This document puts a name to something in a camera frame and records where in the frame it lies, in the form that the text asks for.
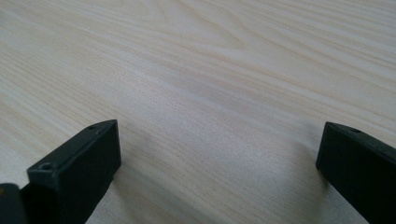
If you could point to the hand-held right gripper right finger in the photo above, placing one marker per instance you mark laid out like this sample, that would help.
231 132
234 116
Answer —
358 161

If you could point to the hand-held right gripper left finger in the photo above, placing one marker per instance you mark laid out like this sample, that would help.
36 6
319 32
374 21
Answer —
77 174

